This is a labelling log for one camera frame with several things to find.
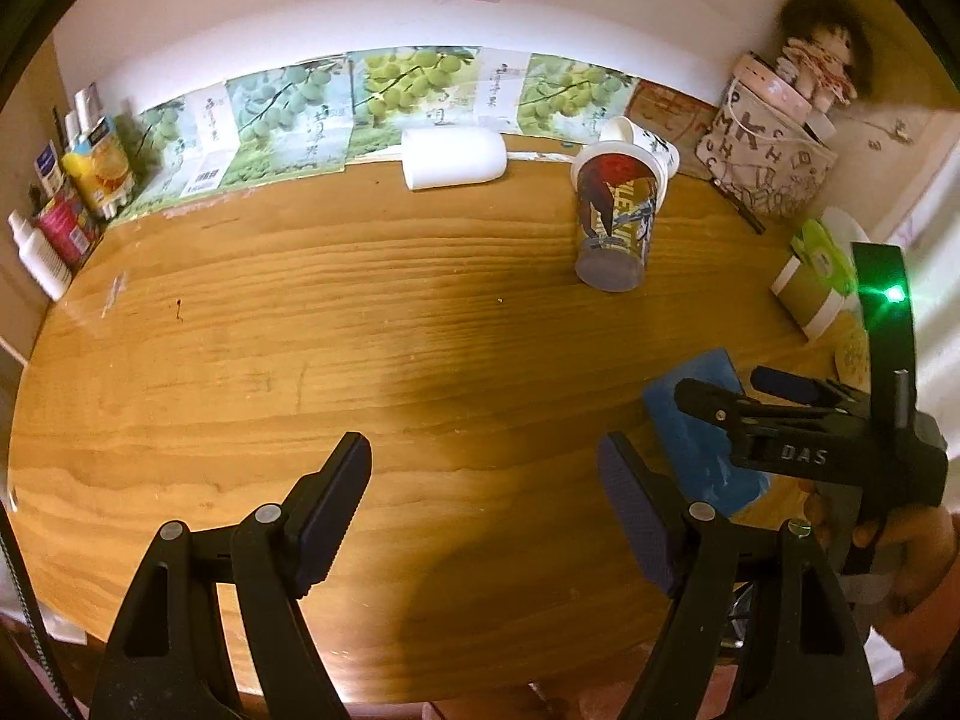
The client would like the blue plastic cup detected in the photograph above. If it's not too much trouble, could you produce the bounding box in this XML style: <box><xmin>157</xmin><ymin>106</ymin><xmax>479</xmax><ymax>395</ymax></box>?
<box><xmin>643</xmin><ymin>348</ymin><xmax>771</xmax><ymax>517</ymax></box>

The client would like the colourful printed plastic cup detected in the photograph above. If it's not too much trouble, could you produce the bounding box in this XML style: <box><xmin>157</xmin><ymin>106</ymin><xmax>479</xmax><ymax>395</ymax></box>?
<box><xmin>571</xmin><ymin>140</ymin><xmax>669</xmax><ymax>293</ymax></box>

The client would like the white printed paper cup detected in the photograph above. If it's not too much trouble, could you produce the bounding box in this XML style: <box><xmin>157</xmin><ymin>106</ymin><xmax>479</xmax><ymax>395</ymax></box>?
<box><xmin>599</xmin><ymin>115</ymin><xmax>680</xmax><ymax>179</ymax></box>

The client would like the person's right hand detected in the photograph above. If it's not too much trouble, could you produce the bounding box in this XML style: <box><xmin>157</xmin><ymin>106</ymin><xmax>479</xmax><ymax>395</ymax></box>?
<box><xmin>800</xmin><ymin>481</ymin><xmax>960</xmax><ymax>680</ymax></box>

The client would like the cream ceramic mug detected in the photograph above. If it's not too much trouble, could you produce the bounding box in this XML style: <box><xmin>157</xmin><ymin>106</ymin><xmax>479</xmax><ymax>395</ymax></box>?
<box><xmin>833</xmin><ymin>323</ymin><xmax>871</xmax><ymax>392</ymax></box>

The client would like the green tissue pack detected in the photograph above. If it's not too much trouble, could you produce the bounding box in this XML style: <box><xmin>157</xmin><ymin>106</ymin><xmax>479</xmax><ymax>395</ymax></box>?
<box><xmin>791</xmin><ymin>220</ymin><xmax>857</xmax><ymax>296</ymax></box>

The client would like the black pen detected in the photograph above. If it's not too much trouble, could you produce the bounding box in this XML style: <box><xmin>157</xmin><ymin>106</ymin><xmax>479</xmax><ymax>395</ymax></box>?
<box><xmin>711</xmin><ymin>179</ymin><xmax>766</xmax><ymax>236</ymax></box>

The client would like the letter print fabric box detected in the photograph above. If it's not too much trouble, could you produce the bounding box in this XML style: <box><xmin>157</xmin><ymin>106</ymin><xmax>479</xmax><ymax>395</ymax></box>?
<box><xmin>695</xmin><ymin>80</ymin><xmax>838</xmax><ymax>220</ymax></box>

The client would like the brown cardboard panel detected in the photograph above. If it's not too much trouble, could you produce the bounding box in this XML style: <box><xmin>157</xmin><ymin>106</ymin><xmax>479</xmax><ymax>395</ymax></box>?
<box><xmin>626</xmin><ymin>80</ymin><xmax>718</xmax><ymax>149</ymax></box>

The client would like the brown haired doll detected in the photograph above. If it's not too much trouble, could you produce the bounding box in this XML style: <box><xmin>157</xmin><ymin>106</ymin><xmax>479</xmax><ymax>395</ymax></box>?
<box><xmin>775</xmin><ymin>0</ymin><xmax>874</xmax><ymax>114</ymax></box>

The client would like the white plastic bottle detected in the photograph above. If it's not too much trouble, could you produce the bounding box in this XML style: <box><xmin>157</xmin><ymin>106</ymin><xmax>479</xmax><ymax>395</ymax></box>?
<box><xmin>8</xmin><ymin>210</ymin><xmax>71</xmax><ymax>302</ymax></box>

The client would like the pink red packet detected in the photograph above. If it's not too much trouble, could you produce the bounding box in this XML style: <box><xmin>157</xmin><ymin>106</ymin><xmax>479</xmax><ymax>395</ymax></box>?
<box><xmin>34</xmin><ymin>195</ymin><xmax>99</xmax><ymax>271</ymax></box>

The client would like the grape print box panel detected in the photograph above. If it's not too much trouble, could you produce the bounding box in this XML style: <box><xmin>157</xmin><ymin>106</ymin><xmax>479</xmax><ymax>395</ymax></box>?
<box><xmin>119</xmin><ymin>46</ymin><xmax>640</xmax><ymax>221</ymax></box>

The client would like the blue white tube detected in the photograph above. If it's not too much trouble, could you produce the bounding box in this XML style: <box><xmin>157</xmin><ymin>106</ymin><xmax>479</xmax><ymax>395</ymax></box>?
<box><xmin>34</xmin><ymin>142</ymin><xmax>67</xmax><ymax>199</ymax></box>

